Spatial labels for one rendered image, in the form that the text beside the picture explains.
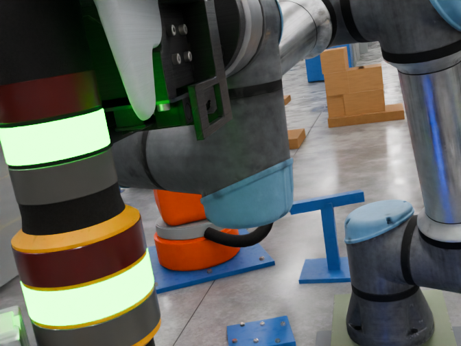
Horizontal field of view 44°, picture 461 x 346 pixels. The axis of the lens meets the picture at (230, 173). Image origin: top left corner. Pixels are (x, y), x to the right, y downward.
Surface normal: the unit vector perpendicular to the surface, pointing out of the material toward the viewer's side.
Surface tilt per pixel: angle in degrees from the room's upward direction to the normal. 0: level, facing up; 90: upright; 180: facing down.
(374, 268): 98
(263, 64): 91
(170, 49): 90
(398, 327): 76
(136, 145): 72
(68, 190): 90
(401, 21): 107
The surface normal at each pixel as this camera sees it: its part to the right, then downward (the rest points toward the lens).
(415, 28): -0.40, 0.54
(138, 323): 0.81, 0.00
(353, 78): -0.22, 0.26
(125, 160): -0.62, 0.29
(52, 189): 0.04, 0.22
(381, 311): -0.38, 0.03
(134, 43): 0.98, -0.14
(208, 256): 0.30, 0.17
